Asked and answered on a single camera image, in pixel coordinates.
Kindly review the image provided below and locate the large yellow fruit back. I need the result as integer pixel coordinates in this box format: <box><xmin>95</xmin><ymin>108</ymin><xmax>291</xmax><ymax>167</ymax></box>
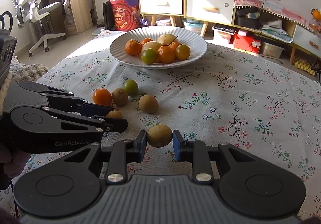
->
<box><xmin>157</xmin><ymin>34</ymin><xmax>177</xmax><ymax>45</ymax></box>

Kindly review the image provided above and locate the red printed bag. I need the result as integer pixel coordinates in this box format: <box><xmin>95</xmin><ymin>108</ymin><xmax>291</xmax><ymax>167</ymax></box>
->
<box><xmin>111</xmin><ymin>0</ymin><xmax>139</xmax><ymax>31</ymax></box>

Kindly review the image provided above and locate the long low wooden sideboard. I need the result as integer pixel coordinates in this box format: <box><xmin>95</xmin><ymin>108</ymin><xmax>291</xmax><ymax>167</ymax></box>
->
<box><xmin>220</xmin><ymin>0</ymin><xmax>321</xmax><ymax>64</ymax></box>

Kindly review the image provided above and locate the beige knitted cushion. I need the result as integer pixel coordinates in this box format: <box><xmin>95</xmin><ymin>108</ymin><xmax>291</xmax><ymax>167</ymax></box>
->
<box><xmin>9</xmin><ymin>55</ymin><xmax>48</xmax><ymax>83</ymax></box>

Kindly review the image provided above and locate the green tomato front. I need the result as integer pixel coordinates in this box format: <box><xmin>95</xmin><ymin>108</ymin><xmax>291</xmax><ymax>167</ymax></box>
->
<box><xmin>123</xmin><ymin>79</ymin><xmax>139</xmax><ymax>97</ymax></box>

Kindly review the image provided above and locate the orange tangerine with stem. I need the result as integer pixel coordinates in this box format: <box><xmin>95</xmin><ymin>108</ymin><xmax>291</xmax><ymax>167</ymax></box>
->
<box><xmin>168</xmin><ymin>37</ymin><xmax>181</xmax><ymax>51</ymax></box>

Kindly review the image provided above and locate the white ribbed plate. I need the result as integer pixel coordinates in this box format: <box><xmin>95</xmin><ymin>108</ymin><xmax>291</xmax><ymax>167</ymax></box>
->
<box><xmin>110</xmin><ymin>27</ymin><xmax>207</xmax><ymax>69</ymax></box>

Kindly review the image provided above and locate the floral tablecloth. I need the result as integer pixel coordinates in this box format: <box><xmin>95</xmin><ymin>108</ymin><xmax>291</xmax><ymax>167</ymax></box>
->
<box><xmin>0</xmin><ymin>29</ymin><xmax>321</xmax><ymax>222</ymax></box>

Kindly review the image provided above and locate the large yellow fruit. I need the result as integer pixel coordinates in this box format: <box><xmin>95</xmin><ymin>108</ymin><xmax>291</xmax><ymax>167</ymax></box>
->
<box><xmin>157</xmin><ymin>34</ymin><xmax>177</xmax><ymax>45</ymax></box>
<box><xmin>141</xmin><ymin>41</ymin><xmax>162</xmax><ymax>53</ymax></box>

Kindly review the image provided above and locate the green-orange tomato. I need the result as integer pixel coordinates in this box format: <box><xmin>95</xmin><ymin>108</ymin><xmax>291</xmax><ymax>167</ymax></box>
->
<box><xmin>175</xmin><ymin>44</ymin><xmax>190</xmax><ymax>61</ymax></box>

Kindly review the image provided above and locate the brown kiwi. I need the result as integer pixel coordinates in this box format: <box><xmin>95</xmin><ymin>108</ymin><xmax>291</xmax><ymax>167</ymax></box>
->
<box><xmin>112</xmin><ymin>88</ymin><xmax>128</xmax><ymax>106</ymax></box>
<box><xmin>106</xmin><ymin>110</ymin><xmax>123</xmax><ymax>119</ymax></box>
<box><xmin>139</xmin><ymin>95</ymin><xmax>159</xmax><ymax>114</ymax></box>
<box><xmin>147</xmin><ymin>124</ymin><xmax>173</xmax><ymax>148</ymax></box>

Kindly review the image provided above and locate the white office chair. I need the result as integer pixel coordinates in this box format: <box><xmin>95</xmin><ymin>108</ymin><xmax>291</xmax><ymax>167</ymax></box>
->
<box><xmin>11</xmin><ymin>0</ymin><xmax>66</xmax><ymax>57</ymax></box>

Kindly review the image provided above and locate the black flat heater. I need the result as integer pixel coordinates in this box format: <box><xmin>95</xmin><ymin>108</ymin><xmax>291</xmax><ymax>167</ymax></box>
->
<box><xmin>103</xmin><ymin>0</ymin><xmax>115</xmax><ymax>30</ymax></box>

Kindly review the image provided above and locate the large orange tomato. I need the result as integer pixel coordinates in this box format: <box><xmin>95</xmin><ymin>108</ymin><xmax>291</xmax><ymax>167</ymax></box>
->
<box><xmin>92</xmin><ymin>88</ymin><xmax>112</xmax><ymax>106</ymax></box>

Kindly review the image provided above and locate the orange mandarin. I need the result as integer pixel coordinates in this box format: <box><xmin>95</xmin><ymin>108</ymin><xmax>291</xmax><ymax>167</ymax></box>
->
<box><xmin>125</xmin><ymin>39</ymin><xmax>142</xmax><ymax>56</ymax></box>

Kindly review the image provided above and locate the left hand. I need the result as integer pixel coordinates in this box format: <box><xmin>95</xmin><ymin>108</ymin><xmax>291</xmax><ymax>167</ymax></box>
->
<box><xmin>1</xmin><ymin>146</ymin><xmax>31</xmax><ymax>178</ymax></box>

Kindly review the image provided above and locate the green tomato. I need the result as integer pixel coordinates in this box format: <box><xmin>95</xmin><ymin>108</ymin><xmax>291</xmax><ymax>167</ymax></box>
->
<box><xmin>123</xmin><ymin>79</ymin><xmax>139</xmax><ymax>97</ymax></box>
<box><xmin>141</xmin><ymin>48</ymin><xmax>158</xmax><ymax>64</ymax></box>

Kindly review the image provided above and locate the red box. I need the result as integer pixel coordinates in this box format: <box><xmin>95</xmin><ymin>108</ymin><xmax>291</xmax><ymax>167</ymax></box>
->
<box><xmin>233</xmin><ymin>31</ymin><xmax>261</xmax><ymax>54</ymax></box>

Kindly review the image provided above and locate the large yellow fruit front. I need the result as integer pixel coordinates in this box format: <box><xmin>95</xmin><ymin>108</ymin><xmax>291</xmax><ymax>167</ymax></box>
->
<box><xmin>141</xmin><ymin>41</ymin><xmax>162</xmax><ymax>53</ymax></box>

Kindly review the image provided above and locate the wooden drawer cabinet with fan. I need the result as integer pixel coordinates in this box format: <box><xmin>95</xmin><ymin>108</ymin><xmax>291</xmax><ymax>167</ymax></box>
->
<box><xmin>183</xmin><ymin>0</ymin><xmax>235</xmax><ymax>37</ymax></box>

